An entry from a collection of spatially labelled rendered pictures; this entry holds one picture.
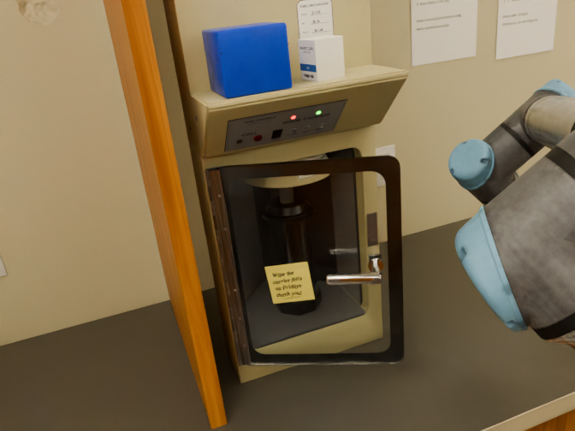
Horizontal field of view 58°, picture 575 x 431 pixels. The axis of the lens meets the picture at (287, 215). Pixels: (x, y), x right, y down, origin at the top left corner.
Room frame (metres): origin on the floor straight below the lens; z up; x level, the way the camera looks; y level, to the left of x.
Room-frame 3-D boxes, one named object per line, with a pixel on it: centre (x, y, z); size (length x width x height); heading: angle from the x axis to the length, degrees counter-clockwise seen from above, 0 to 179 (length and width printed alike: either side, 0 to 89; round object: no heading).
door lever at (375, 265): (0.75, -0.10, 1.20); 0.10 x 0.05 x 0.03; 81
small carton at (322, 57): (0.83, -0.08, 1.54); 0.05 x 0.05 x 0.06; 26
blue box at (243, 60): (0.79, 0.03, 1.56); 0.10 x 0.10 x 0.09; 18
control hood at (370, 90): (0.82, -0.04, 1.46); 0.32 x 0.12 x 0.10; 108
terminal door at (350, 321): (0.79, -0.03, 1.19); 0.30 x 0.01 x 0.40; 81
